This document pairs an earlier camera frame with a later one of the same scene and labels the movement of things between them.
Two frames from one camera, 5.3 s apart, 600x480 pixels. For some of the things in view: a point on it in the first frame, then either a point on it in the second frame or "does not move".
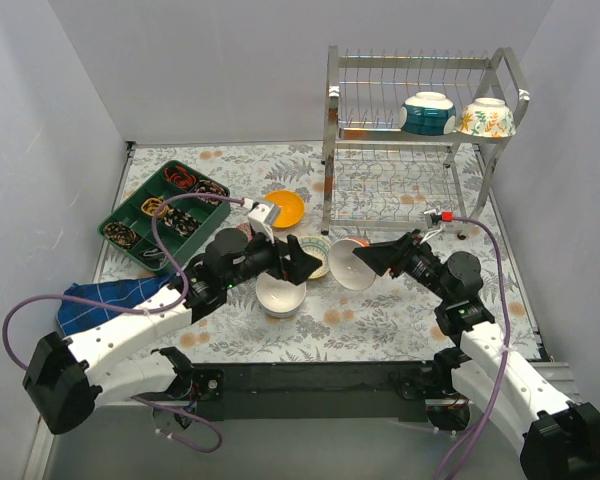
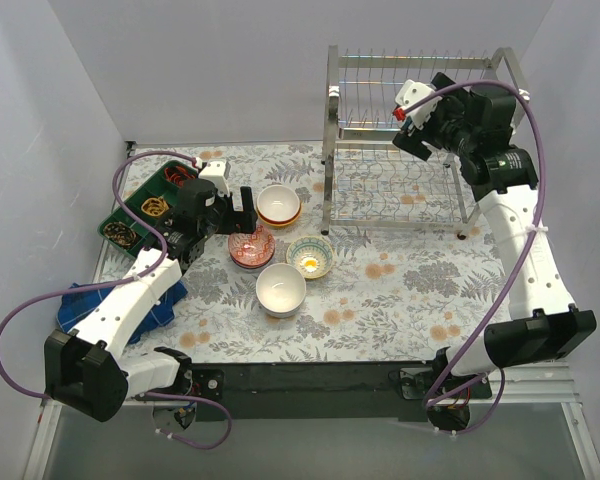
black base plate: (308, 391) does not move
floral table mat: (341, 199) does not move
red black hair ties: (179, 176) does not move
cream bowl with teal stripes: (319, 247) does not move
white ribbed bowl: (280, 298) does not move
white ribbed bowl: (280, 305) does not move
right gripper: (397, 257) -> (427, 135)
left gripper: (282, 258) -> (232, 218)
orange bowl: (346, 268) -> (278, 204)
